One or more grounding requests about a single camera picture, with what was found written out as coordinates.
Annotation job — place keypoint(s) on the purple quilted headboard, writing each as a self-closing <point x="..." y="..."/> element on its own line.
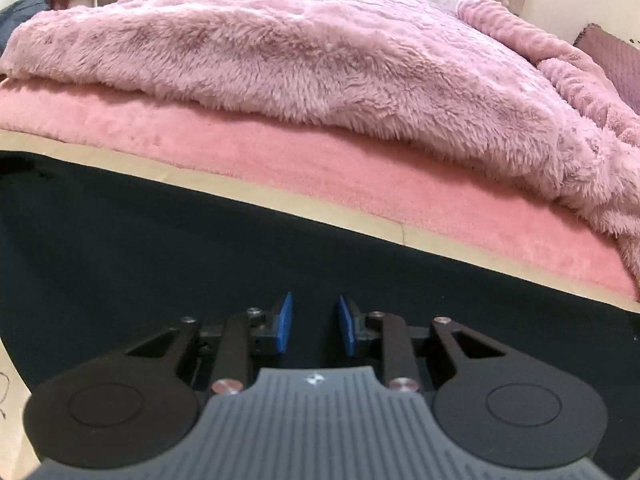
<point x="619" y="60"/>

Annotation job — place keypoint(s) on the pink bed sheet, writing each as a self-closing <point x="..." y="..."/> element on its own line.
<point x="390" y="179"/>

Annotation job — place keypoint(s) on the blue grey cloth bundle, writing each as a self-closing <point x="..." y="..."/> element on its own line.
<point x="16" y="14"/>

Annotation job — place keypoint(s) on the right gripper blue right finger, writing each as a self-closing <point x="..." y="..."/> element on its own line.
<point x="382" y="340"/>

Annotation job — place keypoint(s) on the fluffy pink blanket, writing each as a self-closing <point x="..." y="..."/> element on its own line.
<point x="471" y="82"/>

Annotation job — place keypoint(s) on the black pants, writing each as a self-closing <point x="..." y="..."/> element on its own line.
<point x="250" y="279"/>

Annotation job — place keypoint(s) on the cream leather mattress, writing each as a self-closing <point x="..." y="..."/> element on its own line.
<point x="320" y="209"/>

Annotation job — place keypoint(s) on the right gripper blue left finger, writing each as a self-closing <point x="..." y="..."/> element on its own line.
<point x="247" y="338"/>

